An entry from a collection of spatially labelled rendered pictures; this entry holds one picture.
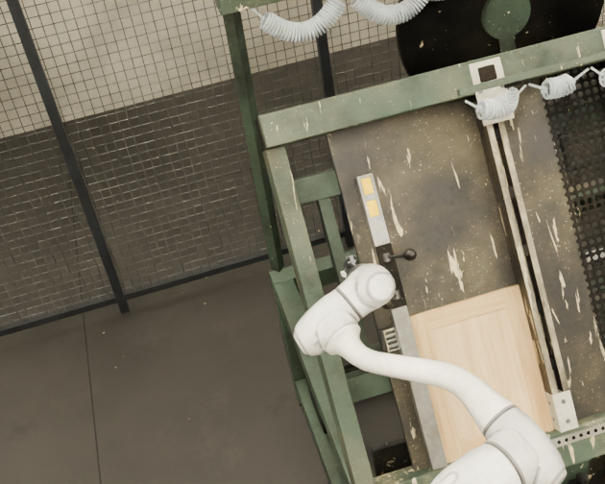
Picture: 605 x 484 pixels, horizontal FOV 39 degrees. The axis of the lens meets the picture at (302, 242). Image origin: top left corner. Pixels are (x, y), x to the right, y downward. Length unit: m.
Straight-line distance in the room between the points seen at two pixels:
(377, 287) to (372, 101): 0.70
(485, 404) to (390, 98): 1.02
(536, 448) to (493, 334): 0.91
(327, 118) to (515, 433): 1.10
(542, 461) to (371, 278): 0.57
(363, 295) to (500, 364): 0.83
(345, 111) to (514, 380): 1.01
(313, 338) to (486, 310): 0.81
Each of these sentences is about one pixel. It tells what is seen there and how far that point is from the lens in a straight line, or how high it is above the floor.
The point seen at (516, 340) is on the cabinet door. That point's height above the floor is 1.16.
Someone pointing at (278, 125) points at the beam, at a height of 1.91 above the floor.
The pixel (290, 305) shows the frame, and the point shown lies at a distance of 3.55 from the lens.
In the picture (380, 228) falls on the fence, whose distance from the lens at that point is 2.60.
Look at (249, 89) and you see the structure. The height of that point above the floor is 1.78.
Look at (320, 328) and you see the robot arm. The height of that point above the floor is 1.70.
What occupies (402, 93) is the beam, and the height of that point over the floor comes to 1.91.
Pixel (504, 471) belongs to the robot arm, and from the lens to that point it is 1.85.
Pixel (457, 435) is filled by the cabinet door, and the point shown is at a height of 0.95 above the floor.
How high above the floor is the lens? 3.11
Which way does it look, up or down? 37 degrees down
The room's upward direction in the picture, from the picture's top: 10 degrees counter-clockwise
